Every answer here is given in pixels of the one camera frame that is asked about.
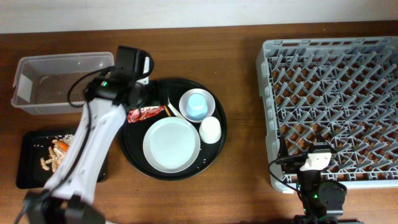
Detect round black serving tray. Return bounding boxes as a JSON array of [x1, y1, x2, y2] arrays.
[[119, 78, 228, 181]]

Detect grey plate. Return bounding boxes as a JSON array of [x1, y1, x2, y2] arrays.
[[142, 117, 201, 174]]

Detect white plastic fork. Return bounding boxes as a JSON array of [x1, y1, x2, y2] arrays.
[[167, 98, 184, 119]]

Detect orange carrot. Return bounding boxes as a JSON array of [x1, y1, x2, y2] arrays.
[[57, 141, 69, 152]]

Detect clear plastic bin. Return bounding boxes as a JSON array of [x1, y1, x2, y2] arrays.
[[11, 52, 114, 115]]

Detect black rectangular tray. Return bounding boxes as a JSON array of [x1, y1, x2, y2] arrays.
[[16, 125, 109, 190]]

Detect red snack wrapper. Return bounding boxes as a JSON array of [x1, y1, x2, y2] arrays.
[[127, 106, 165, 123]]

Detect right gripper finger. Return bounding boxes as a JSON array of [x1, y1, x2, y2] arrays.
[[278, 134, 289, 157], [315, 133, 330, 150]]

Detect wooden chopstick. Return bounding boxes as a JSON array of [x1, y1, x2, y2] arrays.
[[164, 106, 172, 117]]

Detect light blue cup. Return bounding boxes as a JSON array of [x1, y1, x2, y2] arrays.
[[187, 93, 208, 119]]

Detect rice and pasta leftovers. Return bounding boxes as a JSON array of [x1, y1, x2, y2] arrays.
[[40, 134, 75, 174]]

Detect white bowl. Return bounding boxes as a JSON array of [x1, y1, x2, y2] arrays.
[[179, 88, 215, 123]]

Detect grey dishwasher rack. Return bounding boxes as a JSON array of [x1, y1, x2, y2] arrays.
[[256, 36, 397, 189]]

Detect white cup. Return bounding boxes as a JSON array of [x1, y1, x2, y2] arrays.
[[199, 116, 222, 144]]

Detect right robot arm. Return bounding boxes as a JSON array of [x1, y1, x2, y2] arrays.
[[277, 134, 347, 224]]

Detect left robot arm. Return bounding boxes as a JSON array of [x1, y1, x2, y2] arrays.
[[14, 46, 154, 223]]

